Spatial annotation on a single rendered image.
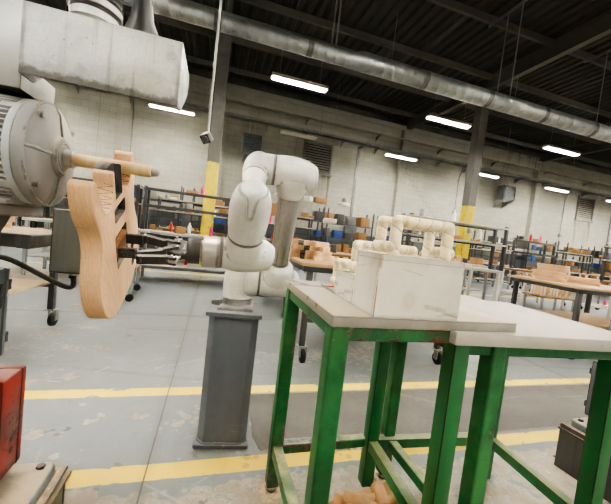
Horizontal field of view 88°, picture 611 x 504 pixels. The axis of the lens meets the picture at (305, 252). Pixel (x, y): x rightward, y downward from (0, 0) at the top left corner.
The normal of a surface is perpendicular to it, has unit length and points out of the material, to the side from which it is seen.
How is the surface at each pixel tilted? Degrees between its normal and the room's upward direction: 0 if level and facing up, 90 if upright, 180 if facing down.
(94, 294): 112
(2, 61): 90
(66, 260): 90
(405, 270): 90
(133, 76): 90
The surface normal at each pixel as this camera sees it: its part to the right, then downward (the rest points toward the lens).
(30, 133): 0.98, 0.01
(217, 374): 0.15, 0.07
